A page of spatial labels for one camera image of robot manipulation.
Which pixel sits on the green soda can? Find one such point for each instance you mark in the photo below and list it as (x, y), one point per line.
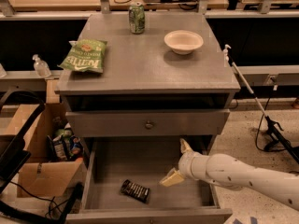
(136, 18)

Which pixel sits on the small white pump bottle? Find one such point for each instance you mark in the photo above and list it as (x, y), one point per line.
(226, 53)

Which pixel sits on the clear sanitizer pump bottle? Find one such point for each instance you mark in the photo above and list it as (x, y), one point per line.
(41, 67)

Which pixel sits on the black chair frame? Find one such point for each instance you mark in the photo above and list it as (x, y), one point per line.
(13, 157)

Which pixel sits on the white reacher stick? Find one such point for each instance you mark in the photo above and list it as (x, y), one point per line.
(273, 127)

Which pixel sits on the green kettle chips bag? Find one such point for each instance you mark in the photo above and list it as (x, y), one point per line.
(85, 55)

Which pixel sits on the white paper bowl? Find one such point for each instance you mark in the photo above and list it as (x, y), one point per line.
(183, 42)

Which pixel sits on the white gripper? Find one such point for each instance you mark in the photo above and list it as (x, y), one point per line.
(186, 164)

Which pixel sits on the cardboard box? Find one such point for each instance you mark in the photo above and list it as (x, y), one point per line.
(41, 175)

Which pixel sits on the grey drawer cabinet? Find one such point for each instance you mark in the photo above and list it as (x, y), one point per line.
(142, 74)

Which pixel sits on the grey upper drawer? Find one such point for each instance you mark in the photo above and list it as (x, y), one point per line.
(130, 123)

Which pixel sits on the dark rxbar chocolate bar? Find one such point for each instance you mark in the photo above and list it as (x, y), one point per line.
(135, 191)

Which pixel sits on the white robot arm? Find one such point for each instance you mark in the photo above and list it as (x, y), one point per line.
(228, 172)

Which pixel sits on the open grey lower drawer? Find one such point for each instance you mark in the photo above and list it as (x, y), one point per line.
(145, 161)

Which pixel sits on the snack packages in box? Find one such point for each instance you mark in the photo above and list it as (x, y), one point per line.
(64, 145)

